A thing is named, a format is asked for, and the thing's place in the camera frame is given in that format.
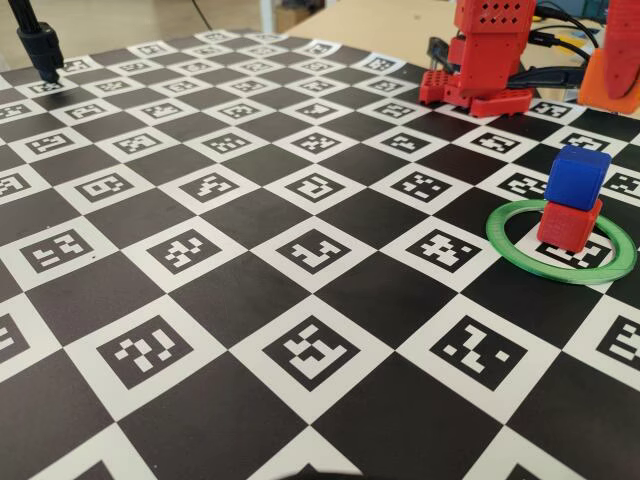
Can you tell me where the red cube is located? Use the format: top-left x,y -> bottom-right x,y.
537,198 -> 604,254

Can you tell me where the thick black power cable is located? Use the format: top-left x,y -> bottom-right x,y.
508,65 -> 587,92

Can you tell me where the orange cube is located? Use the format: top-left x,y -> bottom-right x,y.
578,48 -> 640,112

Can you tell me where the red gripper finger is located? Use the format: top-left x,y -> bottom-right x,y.
602,0 -> 640,100

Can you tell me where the black table clamp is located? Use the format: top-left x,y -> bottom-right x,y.
427,36 -> 459,76

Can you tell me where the cardboard box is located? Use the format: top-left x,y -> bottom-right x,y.
277,3 -> 326,27

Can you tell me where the blue cube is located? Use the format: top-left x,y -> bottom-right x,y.
544,144 -> 614,211

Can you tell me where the red robot base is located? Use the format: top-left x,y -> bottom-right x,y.
418,29 -> 535,119

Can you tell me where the green ring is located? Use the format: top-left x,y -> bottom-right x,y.
485,199 -> 639,286

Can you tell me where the black white marker mat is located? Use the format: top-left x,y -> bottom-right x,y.
0,28 -> 640,480

